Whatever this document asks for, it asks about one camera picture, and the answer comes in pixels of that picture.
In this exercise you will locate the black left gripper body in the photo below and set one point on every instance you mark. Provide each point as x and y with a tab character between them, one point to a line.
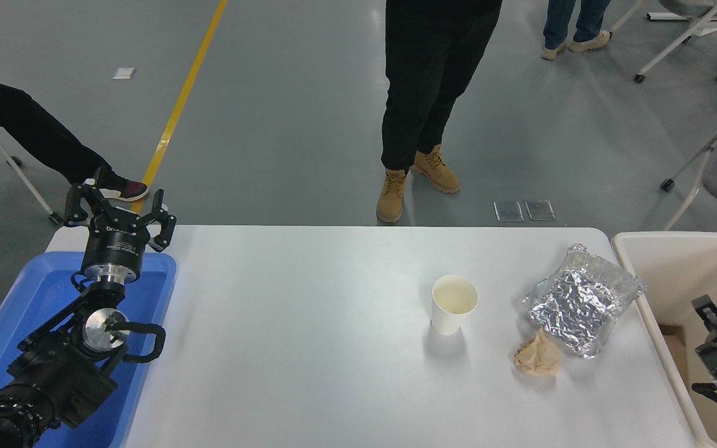
116	242

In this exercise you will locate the white paper cup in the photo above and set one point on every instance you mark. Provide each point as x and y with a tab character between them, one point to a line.
452	314

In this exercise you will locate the blue plastic tray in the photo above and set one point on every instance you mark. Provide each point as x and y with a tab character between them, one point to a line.
35	292

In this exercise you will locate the grey chair with metal legs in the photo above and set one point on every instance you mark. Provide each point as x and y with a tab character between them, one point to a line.
7	158

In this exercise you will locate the person with dark red shoe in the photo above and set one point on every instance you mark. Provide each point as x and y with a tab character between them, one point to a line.
28	127

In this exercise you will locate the white floor label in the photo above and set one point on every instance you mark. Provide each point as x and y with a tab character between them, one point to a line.
124	73

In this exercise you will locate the person with tan boots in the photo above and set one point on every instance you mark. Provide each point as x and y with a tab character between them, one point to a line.
424	81

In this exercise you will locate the metal floor plate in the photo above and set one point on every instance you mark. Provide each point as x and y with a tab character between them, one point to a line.
508	211
540	210

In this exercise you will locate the crumpled tan paper ball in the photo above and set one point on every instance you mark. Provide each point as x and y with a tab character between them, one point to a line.
539	358

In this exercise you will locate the crumpled foil tray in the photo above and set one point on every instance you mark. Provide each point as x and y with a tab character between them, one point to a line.
576	305

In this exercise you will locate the person with beige shoes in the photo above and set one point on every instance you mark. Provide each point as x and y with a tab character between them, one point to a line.
561	22

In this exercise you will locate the large pale bin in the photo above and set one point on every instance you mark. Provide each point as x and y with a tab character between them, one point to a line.
676	274

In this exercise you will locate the white wheeled chair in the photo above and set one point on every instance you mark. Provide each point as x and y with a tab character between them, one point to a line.
701	22

